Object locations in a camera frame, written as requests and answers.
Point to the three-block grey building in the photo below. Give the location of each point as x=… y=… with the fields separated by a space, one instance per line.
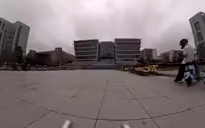
x=126 y=50

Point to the grey stone paved ground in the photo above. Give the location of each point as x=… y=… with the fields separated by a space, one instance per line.
x=90 y=96

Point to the pile of yellow bicycles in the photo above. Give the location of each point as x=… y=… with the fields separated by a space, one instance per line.
x=143 y=70

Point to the low brown building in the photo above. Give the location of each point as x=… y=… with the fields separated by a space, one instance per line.
x=50 y=57

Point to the robot's own part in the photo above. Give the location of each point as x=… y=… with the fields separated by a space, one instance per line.
x=125 y=126
x=66 y=124

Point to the dark tree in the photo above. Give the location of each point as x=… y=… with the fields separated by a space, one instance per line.
x=18 y=55

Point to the person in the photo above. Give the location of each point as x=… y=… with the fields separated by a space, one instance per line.
x=188 y=55

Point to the tall pale grey building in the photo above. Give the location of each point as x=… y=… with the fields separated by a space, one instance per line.
x=5 y=36

